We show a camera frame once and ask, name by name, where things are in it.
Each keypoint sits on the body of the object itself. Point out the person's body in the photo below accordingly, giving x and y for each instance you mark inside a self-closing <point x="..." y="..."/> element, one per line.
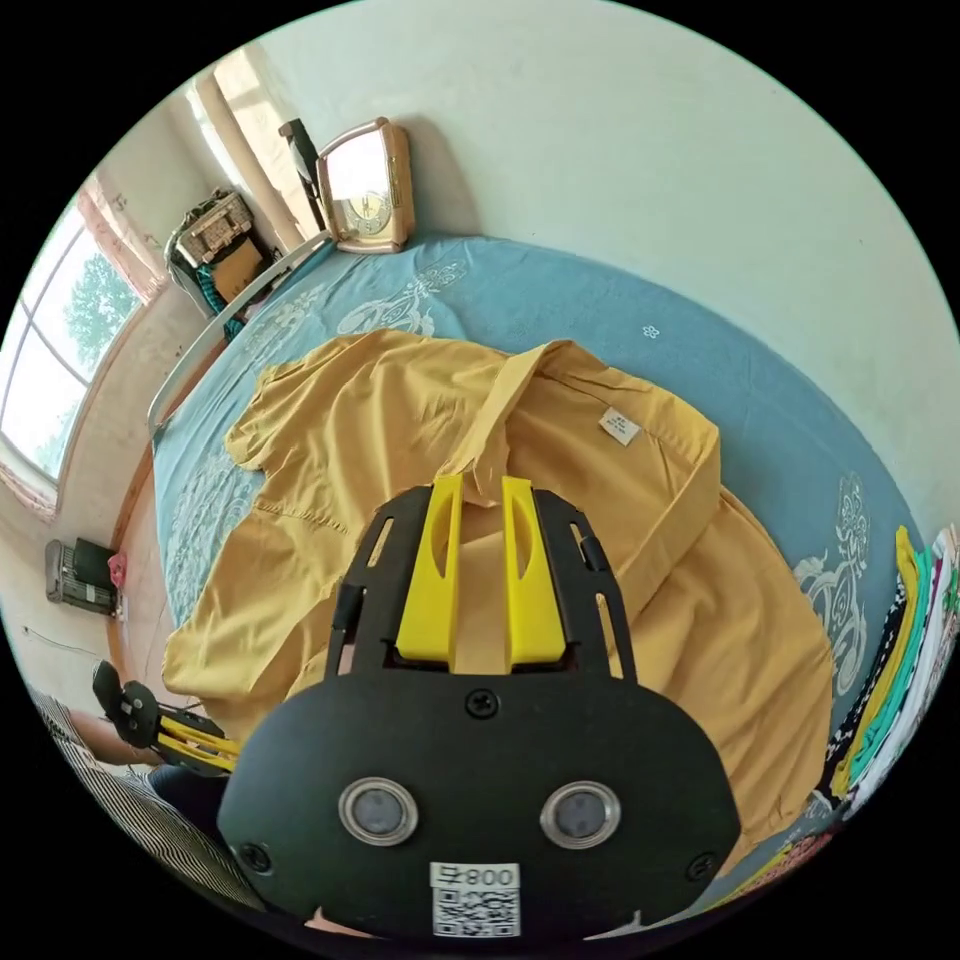
<point x="150" y="840"/>

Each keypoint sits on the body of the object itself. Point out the person's left hand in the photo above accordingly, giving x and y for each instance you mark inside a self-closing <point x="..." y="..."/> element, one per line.
<point x="139" y="751"/>

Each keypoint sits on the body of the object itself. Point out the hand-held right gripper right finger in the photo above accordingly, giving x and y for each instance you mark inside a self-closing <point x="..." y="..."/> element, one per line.
<point x="534" y="607"/>

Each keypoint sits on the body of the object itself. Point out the window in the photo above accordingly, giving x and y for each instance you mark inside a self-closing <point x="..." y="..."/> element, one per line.
<point x="67" y="330"/>

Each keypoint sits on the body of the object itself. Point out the person's left forearm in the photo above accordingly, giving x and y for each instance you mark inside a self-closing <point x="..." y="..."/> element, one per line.
<point x="90" y="739"/>

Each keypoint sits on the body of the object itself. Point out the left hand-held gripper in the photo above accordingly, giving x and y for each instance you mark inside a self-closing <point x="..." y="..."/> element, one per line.
<point x="137" y="712"/>

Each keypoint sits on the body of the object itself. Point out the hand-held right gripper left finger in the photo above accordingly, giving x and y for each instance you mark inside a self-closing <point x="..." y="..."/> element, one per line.
<point x="429" y="600"/>

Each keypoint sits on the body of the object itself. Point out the bed with blue printed sheet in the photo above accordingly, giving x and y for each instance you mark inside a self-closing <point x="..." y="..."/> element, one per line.
<point x="585" y="300"/>

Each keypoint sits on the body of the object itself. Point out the grey floor appliance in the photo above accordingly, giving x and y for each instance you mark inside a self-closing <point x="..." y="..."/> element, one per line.
<point x="79" y="577"/>

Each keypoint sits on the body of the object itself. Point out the person's right hand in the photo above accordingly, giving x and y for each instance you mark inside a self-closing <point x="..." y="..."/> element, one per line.
<point x="341" y="921"/>

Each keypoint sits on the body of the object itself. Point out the pile of clothes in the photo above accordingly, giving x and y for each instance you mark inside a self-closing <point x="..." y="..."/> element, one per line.
<point x="911" y="660"/>

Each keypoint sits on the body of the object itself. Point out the pink curtain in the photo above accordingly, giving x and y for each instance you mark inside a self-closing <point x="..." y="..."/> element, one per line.
<point x="124" y="240"/>

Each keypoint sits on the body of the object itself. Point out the wooden mantel clock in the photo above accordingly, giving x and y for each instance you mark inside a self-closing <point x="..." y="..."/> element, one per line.
<point x="364" y="187"/>

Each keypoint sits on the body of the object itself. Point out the yellow short sleeve shirt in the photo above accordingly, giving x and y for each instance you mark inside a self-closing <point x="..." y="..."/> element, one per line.
<point x="360" y="450"/>

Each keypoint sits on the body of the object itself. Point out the woven basket with carton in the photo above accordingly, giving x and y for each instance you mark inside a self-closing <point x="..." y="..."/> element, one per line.
<point x="217" y="240"/>

